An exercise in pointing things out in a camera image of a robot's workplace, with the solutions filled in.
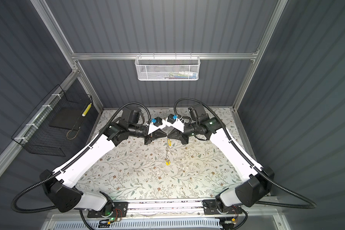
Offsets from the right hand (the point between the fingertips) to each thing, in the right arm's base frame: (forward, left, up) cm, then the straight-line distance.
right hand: (170, 136), depth 70 cm
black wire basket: (-3, +62, +5) cm, 62 cm away
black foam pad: (+9, +54, +5) cm, 55 cm away
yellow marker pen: (+18, +49, +1) cm, 52 cm away
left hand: (+1, +2, +1) cm, 3 cm away
